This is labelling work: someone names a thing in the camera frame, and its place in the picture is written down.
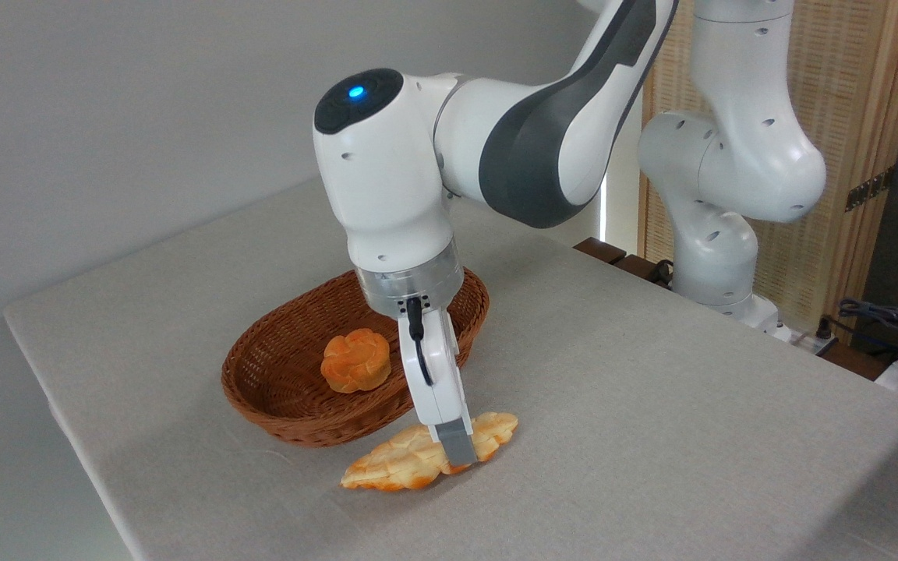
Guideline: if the bundle of black cables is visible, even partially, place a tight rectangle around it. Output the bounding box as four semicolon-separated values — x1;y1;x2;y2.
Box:
819;298;898;361

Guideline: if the round flower-shaped bread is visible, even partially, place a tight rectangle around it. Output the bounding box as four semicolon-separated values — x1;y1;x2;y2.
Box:
320;328;392;394

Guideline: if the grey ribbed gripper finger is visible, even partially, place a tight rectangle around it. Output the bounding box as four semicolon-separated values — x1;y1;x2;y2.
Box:
427;413;475;467

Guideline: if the wooden woven folding screen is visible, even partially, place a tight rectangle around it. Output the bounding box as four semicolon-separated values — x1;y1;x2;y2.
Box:
638;0;898;336

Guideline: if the brown wicker oval basket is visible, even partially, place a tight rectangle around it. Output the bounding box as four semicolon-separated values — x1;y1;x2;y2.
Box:
221;267;490;448

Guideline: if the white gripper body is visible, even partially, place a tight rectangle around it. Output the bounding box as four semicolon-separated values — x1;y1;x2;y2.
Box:
397;302;473;428

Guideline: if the grey tablecloth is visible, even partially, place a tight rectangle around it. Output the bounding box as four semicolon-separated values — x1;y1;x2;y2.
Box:
3;175;898;561

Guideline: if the dark metal screen hinge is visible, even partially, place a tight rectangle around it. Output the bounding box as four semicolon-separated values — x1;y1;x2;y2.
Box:
845;166;896;213

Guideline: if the dark brown wooden furniture edge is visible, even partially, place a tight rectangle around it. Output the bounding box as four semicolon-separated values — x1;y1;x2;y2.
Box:
574;237;676;291

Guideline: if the long leaf-shaped bread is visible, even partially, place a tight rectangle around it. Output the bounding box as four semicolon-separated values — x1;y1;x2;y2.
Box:
340;411;519;492

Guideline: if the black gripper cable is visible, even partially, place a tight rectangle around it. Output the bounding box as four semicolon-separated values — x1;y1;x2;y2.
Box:
406;296;434;386

